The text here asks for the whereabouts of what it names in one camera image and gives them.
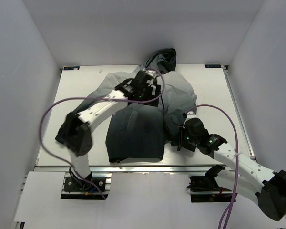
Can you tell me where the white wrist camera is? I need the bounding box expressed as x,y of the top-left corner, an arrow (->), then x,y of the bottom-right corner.
183,111 -> 197,122
144,68 -> 159,78

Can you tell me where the blue right corner label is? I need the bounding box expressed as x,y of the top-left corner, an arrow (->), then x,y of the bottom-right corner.
204,64 -> 222,68

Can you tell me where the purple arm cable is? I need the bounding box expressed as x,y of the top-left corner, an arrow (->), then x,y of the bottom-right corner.
183,104 -> 240,229
39,68 -> 167,200

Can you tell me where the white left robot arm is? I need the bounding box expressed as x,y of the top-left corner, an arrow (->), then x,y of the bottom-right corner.
55,69 -> 164,190

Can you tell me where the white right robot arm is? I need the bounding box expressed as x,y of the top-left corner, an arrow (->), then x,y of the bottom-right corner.
179,112 -> 286,221

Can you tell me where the grey black gradient jacket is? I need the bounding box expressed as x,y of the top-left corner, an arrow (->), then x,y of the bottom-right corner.
73,48 -> 197,163

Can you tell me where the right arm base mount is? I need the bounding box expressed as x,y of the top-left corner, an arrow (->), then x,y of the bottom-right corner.
186,165 -> 232,203

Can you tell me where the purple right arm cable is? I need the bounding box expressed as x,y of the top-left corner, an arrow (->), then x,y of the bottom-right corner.
183,104 -> 240,229

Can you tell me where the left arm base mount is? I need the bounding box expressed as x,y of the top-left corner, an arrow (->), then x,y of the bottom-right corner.
61,173 -> 111,200

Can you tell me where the blue left corner label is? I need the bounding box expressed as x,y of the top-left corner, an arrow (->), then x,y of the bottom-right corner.
63,66 -> 80,71

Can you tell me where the blue corner label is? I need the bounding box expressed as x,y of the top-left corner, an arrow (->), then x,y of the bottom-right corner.
204,64 -> 222,68
63,66 -> 80,71

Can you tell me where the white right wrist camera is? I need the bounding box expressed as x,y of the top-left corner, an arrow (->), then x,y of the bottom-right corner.
183,111 -> 197,122

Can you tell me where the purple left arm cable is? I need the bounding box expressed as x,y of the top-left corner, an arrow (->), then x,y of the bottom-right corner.
39,68 -> 167,200

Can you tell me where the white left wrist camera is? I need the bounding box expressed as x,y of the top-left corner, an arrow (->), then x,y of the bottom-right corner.
144,68 -> 159,78

